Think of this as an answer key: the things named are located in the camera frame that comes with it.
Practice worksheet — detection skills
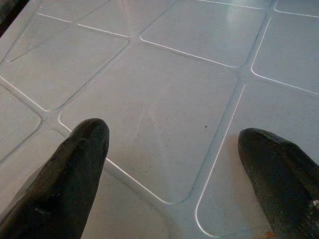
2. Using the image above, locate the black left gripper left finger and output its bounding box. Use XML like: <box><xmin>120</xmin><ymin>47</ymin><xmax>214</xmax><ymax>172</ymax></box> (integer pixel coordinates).
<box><xmin>0</xmin><ymin>118</ymin><xmax>110</xmax><ymax>239</ymax></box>

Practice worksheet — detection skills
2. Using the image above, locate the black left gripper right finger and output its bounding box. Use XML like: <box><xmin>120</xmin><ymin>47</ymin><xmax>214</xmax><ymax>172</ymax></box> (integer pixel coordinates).
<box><xmin>238</xmin><ymin>127</ymin><xmax>319</xmax><ymax>239</ymax></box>

